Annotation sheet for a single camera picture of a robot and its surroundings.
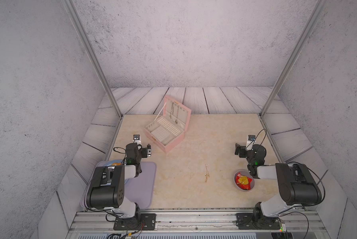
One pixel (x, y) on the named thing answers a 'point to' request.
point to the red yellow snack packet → (243, 181)
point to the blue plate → (109, 163)
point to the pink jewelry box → (167, 132)
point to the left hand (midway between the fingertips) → (143, 144)
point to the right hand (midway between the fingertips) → (245, 143)
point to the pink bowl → (248, 174)
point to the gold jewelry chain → (207, 174)
